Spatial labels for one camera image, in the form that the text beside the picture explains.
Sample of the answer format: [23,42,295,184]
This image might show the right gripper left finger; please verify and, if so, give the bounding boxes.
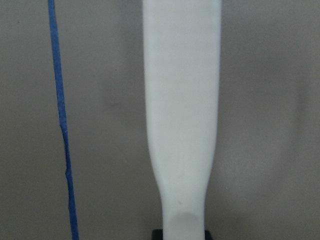
[151,229,163,240]

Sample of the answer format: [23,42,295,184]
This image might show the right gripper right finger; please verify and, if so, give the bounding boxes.
[204,230,213,240]

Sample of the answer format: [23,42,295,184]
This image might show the beige hand brush black bristles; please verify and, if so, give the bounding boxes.
[142,0,222,240]

